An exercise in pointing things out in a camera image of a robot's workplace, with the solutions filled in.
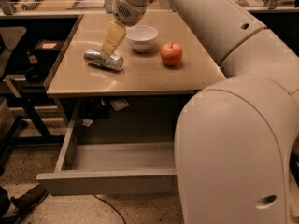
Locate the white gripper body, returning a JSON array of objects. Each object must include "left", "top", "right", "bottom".
[{"left": 112, "top": 0, "right": 148, "bottom": 27}]

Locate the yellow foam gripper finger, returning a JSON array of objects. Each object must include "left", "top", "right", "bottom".
[{"left": 102, "top": 20, "right": 126, "bottom": 56}]

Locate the silver redbull can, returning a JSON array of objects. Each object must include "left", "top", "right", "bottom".
[{"left": 83, "top": 49, "right": 123, "bottom": 71}]

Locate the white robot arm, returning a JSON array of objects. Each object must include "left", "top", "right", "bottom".
[{"left": 104, "top": 0, "right": 299, "bottom": 224}]

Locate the open grey top drawer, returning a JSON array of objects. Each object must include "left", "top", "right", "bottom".
[{"left": 36, "top": 107, "right": 177, "bottom": 195}]

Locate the white ceramic bowl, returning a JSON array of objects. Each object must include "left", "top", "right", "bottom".
[{"left": 126, "top": 25, "right": 158, "bottom": 52}]

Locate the red apple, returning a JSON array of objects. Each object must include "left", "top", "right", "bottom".
[{"left": 160, "top": 42, "right": 182, "bottom": 66}]

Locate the grey cabinet desk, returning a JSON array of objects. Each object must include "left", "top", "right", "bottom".
[{"left": 46, "top": 11, "right": 225, "bottom": 99}]

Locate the white paper tag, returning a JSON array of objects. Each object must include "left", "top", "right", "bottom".
[{"left": 110, "top": 98, "right": 129, "bottom": 111}]

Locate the black side stand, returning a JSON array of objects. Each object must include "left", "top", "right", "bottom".
[{"left": 4, "top": 38, "right": 64, "bottom": 144}]

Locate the brown shoe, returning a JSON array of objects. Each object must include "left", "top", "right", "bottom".
[{"left": 10, "top": 185, "right": 48, "bottom": 215}]

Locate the black floor cable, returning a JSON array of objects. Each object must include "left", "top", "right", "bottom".
[{"left": 93, "top": 193, "right": 128, "bottom": 224}]

